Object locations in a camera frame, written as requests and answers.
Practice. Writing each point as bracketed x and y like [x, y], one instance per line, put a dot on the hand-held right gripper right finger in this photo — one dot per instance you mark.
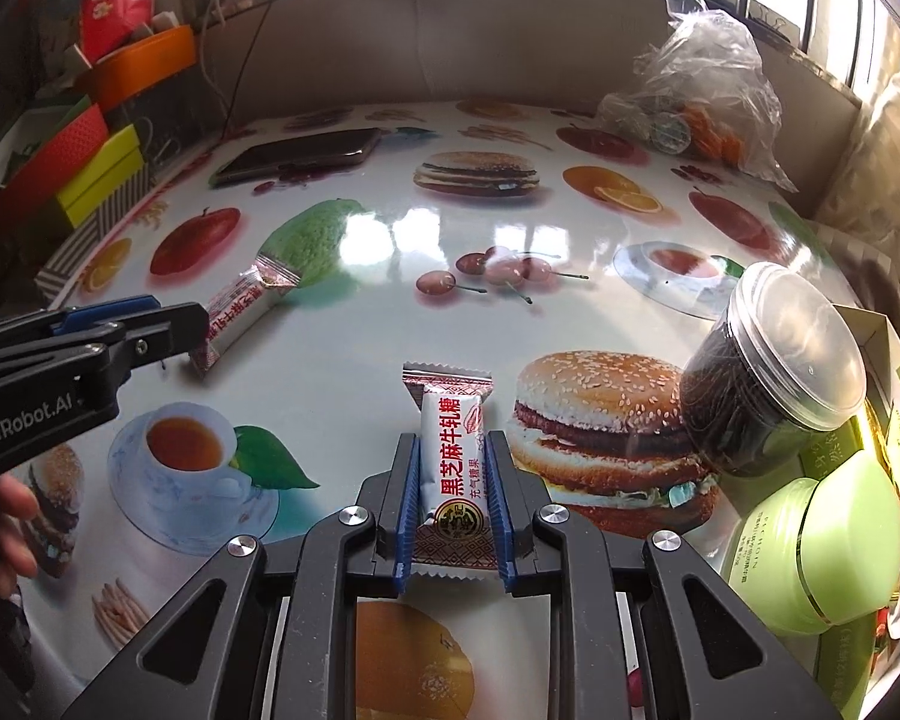
[499, 510]

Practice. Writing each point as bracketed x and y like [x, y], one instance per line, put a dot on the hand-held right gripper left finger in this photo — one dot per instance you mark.
[409, 510]

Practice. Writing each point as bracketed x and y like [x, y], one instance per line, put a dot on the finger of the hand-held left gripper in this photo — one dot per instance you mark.
[165, 334]
[105, 313]

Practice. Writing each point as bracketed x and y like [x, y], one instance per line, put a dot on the brown white nougat candy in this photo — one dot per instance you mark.
[450, 465]

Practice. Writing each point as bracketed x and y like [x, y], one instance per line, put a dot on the red white candy packet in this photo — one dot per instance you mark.
[244, 307]

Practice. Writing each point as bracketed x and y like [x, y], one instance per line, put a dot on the green cardboard box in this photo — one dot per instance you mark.
[851, 671]

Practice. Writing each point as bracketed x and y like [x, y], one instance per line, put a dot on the person's left hand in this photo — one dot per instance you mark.
[15, 521]

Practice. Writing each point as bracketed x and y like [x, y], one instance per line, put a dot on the striped box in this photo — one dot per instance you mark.
[82, 247]

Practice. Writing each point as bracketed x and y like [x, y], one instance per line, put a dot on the yellow box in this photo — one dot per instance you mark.
[101, 176]

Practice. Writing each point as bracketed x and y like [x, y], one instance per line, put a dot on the red woven box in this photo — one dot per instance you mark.
[52, 157]

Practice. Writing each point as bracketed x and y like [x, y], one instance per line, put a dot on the dark smartphone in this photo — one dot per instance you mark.
[292, 154]

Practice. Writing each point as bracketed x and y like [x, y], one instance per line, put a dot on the fruit print tablecloth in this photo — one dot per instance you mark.
[390, 240]

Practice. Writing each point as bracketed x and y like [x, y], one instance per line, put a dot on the orange container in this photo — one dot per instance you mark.
[142, 64]

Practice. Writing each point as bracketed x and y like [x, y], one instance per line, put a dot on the clear plastic jar dark contents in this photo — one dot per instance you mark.
[765, 382]

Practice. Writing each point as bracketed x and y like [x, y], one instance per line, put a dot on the green cosmetic jar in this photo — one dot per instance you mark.
[832, 540]

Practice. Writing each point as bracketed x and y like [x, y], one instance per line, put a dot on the clear plastic bag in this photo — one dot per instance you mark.
[705, 67]

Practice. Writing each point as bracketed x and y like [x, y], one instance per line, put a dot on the patterned beige curtain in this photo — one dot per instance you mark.
[885, 165]

